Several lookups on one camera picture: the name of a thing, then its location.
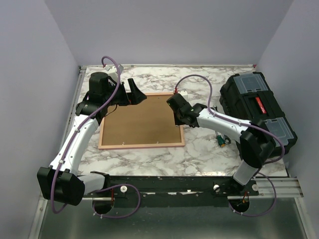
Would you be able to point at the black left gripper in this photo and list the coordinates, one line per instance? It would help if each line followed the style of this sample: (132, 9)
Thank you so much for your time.
(136, 96)

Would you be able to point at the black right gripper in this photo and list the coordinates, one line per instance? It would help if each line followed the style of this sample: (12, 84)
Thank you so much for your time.
(177, 121)

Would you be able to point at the pink picture frame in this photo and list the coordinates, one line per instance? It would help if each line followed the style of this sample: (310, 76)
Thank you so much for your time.
(149, 124)

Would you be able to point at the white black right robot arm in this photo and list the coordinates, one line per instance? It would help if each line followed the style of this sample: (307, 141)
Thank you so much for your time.
(256, 145)

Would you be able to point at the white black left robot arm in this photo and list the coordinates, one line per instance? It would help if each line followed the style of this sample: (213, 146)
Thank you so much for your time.
(60, 181)

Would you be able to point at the silver ratchet wrench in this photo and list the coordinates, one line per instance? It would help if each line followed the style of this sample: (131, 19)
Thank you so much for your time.
(227, 139)

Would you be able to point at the black plastic toolbox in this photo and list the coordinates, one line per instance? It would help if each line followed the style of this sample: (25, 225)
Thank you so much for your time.
(248, 96)

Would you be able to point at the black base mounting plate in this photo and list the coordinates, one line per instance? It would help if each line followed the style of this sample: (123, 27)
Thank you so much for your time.
(171, 191)

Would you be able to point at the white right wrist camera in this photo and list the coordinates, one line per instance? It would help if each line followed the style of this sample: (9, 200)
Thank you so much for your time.
(183, 93)

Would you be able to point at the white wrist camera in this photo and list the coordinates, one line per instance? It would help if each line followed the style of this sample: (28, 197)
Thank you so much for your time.
(111, 71)
(183, 93)

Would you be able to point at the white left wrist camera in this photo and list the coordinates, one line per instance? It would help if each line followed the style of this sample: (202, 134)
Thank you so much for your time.
(111, 71)

